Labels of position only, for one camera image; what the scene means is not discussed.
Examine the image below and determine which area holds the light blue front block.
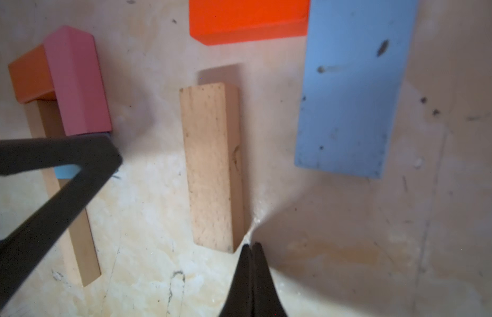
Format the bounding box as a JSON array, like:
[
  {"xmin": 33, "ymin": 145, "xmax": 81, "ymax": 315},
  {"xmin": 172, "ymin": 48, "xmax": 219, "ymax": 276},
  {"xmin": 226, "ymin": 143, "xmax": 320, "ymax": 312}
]
[{"xmin": 53, "ymin": 165, "xmax": 81, "ymax": 180}]

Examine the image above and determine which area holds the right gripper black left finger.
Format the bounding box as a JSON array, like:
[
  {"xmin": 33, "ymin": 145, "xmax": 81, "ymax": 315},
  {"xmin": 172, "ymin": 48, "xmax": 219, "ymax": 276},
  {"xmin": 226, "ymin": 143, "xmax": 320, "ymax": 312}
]
[{"xmin": 219, "ymin": 244, "xmax": 253, "ymax": 317}]

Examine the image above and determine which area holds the orange building block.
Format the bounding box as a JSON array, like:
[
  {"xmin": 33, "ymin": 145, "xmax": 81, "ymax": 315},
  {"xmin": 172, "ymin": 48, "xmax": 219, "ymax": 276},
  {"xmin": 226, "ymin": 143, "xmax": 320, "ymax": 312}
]
[{"xmin": 8, "ymin": 45, "xmax": 57, "ymax": 104}]

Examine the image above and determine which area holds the pink building block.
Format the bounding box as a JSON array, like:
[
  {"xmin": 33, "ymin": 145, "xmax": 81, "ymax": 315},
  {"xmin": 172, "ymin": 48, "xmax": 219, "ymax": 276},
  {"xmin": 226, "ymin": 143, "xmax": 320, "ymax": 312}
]
[{"xmin": 43, "ymin": 26, "xmax": 113, "ymax": 136}]

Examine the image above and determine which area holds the wooden block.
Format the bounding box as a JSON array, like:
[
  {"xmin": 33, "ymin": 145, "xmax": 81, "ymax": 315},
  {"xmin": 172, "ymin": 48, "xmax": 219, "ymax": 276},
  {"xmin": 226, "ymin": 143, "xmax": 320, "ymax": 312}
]
[
  {"xmin": 41, "ymin": 168, "xmax": 102, "ymax": 288},
  {"xmin": 179, "ymin": 83, "xmax": 245, "ymax": 253},
  {"xmin": 24, "ymin": 100, "xmax": 66, "ymax": 138}
]

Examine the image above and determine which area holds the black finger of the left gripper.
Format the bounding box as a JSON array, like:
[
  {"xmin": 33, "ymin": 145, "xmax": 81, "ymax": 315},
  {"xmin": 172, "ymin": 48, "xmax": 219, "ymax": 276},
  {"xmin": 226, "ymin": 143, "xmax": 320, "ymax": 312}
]
[{"xmin": 0, "ymin": 133, "xmax": 124, "ymax": 314}]

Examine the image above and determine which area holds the light blue block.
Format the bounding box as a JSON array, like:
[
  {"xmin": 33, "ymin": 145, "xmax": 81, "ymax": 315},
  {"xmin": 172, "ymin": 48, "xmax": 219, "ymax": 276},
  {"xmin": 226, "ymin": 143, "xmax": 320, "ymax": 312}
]
[
  {"xmin": 294, "ymin": 0, "xmax": 419, "ymax": 178},
  {"xmin": 53, "ymin": 165, "xmax": 81, "ymax": 180}
]

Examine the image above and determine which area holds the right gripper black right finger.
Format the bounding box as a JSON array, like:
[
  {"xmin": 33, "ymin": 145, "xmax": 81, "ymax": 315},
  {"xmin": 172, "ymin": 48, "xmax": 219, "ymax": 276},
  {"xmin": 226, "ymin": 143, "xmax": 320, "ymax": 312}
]
[{"xmin": 251, "ymin": 243, "xmax": 287, "ymax": 316}]

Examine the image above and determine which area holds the red-orange building block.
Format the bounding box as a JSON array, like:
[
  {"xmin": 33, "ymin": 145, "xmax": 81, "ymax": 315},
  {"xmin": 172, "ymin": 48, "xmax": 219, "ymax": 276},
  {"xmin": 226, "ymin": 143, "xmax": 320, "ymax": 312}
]
[{"xmin": 189, "ymin": 0, "xmax": 310, "ymax": 46}]

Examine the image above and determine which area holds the light blue back block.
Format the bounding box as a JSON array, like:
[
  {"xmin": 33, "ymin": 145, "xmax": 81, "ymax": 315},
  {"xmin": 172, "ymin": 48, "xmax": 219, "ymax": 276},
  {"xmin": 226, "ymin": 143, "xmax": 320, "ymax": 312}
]
[{"xmin": 294, "ymin": 0, "xmax": 419, "ymax": 178}]

